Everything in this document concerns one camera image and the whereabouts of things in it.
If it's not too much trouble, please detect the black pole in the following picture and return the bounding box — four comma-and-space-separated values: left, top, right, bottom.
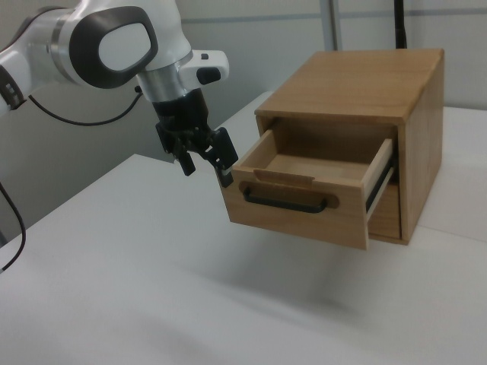
391, 0, 410, 49

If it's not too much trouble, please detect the grey partition post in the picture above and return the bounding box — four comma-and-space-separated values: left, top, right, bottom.
321, 0, 343, 52

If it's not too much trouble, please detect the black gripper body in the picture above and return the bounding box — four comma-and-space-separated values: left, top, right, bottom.
151, 90, 211, 134

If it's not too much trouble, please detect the wooden cabinet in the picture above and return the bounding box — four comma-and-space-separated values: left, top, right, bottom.
253, 48, 446, 246

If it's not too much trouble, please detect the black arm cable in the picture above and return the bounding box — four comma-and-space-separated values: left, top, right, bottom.
26, 86, 144, 125

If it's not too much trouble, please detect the wooden drawer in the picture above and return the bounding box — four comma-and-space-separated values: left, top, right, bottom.
221, 127, 399, 252

